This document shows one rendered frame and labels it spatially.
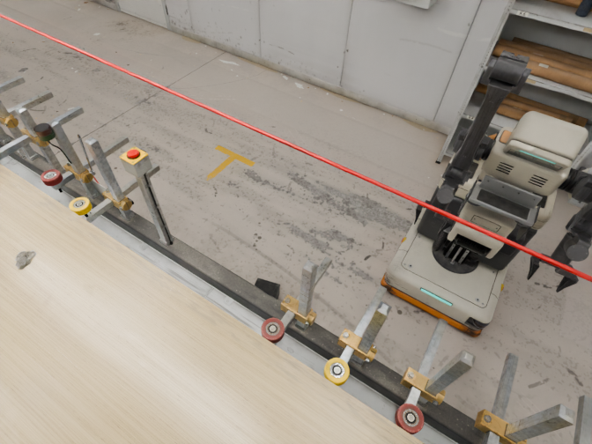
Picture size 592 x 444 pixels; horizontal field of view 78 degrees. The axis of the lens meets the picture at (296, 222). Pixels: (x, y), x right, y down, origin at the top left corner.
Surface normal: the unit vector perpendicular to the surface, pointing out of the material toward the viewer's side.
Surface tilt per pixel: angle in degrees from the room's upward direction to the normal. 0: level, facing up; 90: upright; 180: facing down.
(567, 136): 43
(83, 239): 0
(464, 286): 0
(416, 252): 0
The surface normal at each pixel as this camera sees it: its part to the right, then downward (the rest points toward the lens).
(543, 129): -0.33, -0.03
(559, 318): 0.04, -0.63
